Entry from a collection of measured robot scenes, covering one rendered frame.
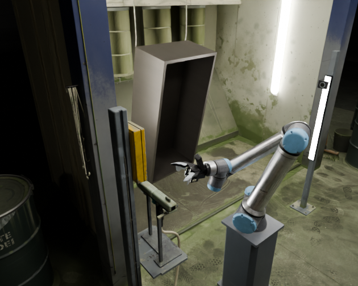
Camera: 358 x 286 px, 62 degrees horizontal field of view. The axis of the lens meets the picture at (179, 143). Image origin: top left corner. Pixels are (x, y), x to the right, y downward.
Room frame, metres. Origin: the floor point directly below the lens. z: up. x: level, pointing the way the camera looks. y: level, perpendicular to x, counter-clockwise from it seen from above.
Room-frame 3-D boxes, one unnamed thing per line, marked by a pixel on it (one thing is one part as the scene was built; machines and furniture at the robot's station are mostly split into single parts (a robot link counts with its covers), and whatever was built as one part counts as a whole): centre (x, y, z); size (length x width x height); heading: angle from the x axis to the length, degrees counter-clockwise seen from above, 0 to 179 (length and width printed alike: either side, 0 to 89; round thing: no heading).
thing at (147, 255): (1.24, 0.14, 0.78); 0.31 x 0.23 x 0.01; 39
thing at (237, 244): (1.62, -0.51, 0.32); 0.31 x 0.31 x 0.64; 39
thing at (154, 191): (1.36, 0.18, 1.05); 0.49 x 0.05 x 0.23; 39
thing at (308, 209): (2.61, -1.33, 0.01); 0.20 x 0.20 x 0.01; 39
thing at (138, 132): (1.18, 0.20, 1.42); 0.12 x 0.06 x 0.26; 39
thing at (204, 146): (3.51, 0.11, 0.11); 2.70 x 0.02 x 0.13; 129
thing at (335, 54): (2.61, -1.33, 0.82); 0.05 x 0.05 x 1.64; 39
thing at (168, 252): (1.25, 0.12, 0.95); 0.26 x 0.15 x 0.32; 39
